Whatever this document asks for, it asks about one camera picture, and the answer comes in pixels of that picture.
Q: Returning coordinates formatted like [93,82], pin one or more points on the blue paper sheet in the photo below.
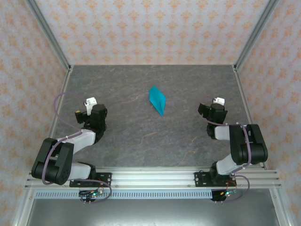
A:
[156,97]

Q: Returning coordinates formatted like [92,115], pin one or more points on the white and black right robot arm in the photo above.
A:
[240,146]

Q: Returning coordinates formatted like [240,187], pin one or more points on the circuit board with green light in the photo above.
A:
[227,193]
[94,194]

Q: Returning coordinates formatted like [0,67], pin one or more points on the grey metal shelf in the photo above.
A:
[152,212]

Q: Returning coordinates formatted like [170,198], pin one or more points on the aluminium table side rail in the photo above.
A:
[61,94]
[243,94]

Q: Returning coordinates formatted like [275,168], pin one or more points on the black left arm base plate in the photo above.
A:
[105,180]

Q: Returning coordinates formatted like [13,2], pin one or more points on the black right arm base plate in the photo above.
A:
[200,181]

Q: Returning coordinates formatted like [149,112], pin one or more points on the aluminium mounting rail beam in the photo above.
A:
[152,179]

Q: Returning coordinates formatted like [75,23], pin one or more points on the aluminium frame post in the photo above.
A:
[49,35]
[254,35]

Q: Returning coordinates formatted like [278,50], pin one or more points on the aluminium frame leg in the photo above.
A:
[278,207]
[23,207]

